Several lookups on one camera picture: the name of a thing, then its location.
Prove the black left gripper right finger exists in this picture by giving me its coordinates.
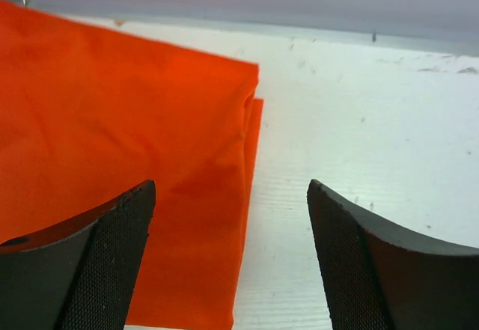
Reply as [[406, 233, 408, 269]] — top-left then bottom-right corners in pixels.
[[307, 180, 478, 329]]

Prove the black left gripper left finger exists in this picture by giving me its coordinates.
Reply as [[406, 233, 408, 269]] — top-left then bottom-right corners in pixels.
[[1, 180, 156, 330]]

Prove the orange t shirt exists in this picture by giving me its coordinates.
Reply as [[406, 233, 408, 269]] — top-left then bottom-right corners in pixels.
[[1, 1, 263, 329]]

